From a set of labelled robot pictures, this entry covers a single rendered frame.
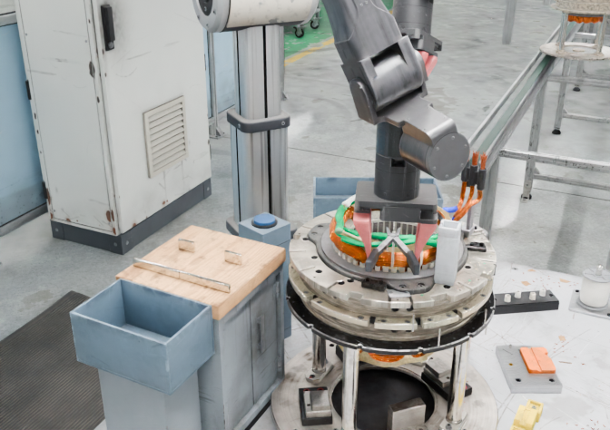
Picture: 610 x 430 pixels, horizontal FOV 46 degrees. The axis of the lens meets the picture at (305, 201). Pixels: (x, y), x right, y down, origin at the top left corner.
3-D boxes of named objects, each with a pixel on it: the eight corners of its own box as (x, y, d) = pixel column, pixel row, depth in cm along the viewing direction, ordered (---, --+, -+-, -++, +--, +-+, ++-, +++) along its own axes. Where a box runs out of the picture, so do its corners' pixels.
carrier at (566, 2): (567, 40, 397) (576, -16, 385) (634, 53, 369) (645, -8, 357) (524, 50, 376) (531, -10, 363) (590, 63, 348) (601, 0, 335)
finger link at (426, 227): (433, 276, 92) (438, 210, 88) (377, 272, 92) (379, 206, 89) (431, 250, 98) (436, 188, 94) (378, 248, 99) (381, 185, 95)
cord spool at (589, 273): (606, 313, 151) (613, 284, 148) (575, 307, 153) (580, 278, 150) (609, 298, 156) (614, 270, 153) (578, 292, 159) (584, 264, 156)
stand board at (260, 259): (219, 321, 103) (218, 307, 102) (116, 288, 111) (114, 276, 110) (286, 260, 120) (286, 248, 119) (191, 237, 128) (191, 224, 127)
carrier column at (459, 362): (458, 429, 117) (471, 322, 109) (444, 425, 118) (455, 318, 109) (462, 420, 119) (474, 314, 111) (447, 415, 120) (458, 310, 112)
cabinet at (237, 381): (227, 457, 114) (219, 319, 104) (135, 420, 122) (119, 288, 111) (286, 387, 130) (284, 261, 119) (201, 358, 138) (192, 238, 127)
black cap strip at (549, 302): (558, 309, 153) (559, 301, 152) (491, 315, 152) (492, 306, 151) (547, 298, 158) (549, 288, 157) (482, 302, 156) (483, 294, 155)
